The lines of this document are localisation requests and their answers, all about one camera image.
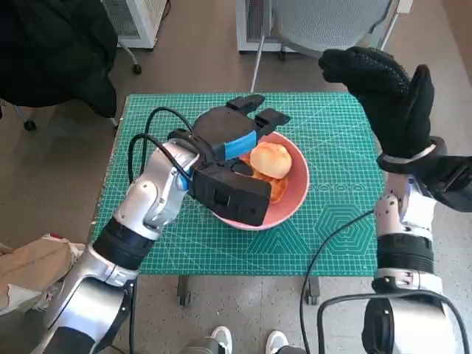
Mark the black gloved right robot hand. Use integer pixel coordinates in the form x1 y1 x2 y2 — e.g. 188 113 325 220
319 46 436 163

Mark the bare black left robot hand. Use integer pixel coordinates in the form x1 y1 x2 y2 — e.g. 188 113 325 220
193 94 292 178

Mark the round toy bread bun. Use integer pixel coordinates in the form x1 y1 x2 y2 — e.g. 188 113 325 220
249 142 293 180

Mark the long toy bread loaf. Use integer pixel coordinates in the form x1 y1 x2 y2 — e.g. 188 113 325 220
238 154 288 206

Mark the pink bowl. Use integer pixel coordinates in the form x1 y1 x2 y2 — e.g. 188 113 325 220
210 131 310 232

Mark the white appliance with vent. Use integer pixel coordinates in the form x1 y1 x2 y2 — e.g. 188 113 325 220
235 0 287 55

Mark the grey mesh office chair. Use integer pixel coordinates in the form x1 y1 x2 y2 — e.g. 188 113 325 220
249 0 401 93

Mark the green cutting mat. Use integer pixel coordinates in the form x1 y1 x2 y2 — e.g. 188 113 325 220
89 91 384 277

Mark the white air purifier with grille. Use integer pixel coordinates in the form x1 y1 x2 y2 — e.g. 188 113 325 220
101 0 170 49

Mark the black table foot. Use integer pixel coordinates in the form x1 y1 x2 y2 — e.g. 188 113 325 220
176 275 192 307
305 275 320 305

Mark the black jacket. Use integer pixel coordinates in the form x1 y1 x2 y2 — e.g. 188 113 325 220
0 0 119 119

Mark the white shoe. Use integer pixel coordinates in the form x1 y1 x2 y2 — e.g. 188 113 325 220
210 326 233 354
265 330 289 354

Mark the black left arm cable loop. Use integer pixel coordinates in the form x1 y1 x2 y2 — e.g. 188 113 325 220
145 105 196 138
128 134 192 184

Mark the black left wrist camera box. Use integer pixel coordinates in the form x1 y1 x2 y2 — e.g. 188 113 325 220
191 164 273 226

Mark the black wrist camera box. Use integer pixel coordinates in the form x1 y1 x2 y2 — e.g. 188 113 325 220
423 154 472 212
191 164 273 226

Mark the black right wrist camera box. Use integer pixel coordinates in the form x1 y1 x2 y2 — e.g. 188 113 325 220
423 154 472 212

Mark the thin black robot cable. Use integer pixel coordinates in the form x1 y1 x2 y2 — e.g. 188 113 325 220
298 209 375 354

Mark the thick black robot cable loop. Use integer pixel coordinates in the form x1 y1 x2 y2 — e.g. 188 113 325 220
316 289 472 354

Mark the black left arm hanging cable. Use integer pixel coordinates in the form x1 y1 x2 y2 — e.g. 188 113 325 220
127 282 136 354

